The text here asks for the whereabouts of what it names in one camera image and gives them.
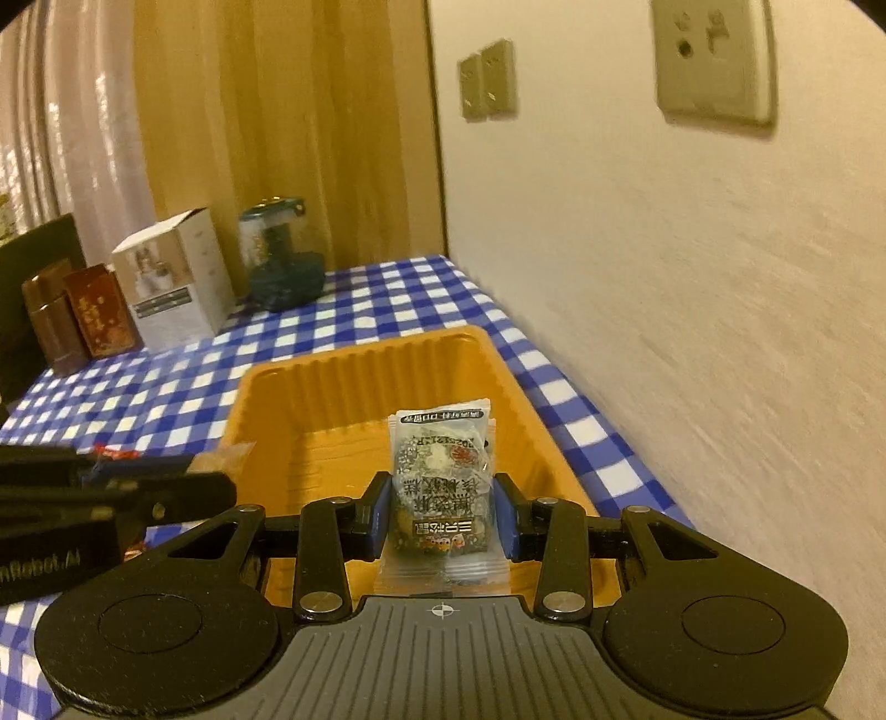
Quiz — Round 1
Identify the grey clear snack packet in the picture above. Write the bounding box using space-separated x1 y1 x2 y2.
375 398 511 597

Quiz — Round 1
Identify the orange plastic tray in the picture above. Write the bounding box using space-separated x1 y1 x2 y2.
216 324 625 611

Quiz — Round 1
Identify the black chair back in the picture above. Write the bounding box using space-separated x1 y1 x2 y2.
2 213 86 404

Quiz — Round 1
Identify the blue white checkered tablecloth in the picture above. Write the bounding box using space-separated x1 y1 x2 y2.
0 253 697 720

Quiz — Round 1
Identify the dark red gift box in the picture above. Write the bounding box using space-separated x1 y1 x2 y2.
63 264 141 358

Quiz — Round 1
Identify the brown cylindrical tin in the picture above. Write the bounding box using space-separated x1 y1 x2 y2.
21 258 90 377

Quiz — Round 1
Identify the green glass jar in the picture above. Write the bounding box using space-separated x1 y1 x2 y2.
239 197 326 312

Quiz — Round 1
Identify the white product box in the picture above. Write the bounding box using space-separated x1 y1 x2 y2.
111 207 236 352

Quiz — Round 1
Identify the beige window curtain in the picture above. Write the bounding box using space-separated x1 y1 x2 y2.
2 2 156 264

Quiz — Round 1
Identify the double wall outlet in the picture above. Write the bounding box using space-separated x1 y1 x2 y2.
456 39 518 123

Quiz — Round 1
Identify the beige wall socket plate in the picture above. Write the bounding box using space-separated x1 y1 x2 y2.
650 0 778 131

